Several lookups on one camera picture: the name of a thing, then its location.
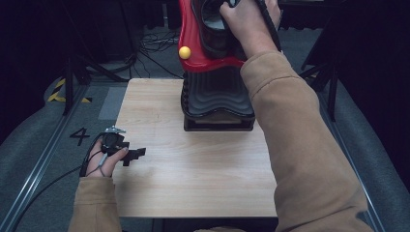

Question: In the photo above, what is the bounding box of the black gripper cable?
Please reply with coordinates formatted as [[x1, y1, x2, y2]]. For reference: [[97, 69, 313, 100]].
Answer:
[[253, 0, 283, 53], [9, 132, 105, 232]]

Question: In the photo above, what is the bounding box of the black metal stand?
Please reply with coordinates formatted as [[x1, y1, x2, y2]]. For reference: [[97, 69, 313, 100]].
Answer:
[[61, 53, 131, 117], [298, 62, 340, 123]]

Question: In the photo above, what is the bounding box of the person's left hand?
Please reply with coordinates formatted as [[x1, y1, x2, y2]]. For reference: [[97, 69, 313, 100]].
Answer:
[[83, 138, 130, 179]]

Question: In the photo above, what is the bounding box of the red and black shoe rack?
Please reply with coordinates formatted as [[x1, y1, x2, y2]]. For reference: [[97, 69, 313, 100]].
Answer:
[[177, 0, 259, 132]]

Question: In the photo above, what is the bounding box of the person's right hand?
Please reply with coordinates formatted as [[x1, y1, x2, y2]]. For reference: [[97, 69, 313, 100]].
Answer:
[[219, 0, 282, 60]]

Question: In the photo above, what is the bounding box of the black leather shoe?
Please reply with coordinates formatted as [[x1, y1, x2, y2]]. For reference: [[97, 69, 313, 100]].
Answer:
[[190, 0, 248, 61]]

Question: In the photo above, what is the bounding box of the yellow and black floor tape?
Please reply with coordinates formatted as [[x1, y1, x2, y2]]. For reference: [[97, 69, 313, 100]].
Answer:
[[46, 77, 93, 104]]

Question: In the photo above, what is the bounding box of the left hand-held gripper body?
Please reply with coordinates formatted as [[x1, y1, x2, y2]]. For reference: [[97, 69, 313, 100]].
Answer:
[[100, 125, 131, 159]]

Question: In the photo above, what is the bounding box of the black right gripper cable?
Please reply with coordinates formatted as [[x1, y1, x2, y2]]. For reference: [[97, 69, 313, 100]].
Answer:
[[253, 0, 283, 53]]

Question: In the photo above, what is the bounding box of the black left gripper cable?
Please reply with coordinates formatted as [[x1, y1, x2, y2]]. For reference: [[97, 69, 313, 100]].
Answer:
[[9, 132, 105, 232]]

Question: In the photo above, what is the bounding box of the bundle of black floor cables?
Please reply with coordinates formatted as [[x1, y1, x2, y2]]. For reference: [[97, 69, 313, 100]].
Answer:
[[128, 27, 186, 80]]

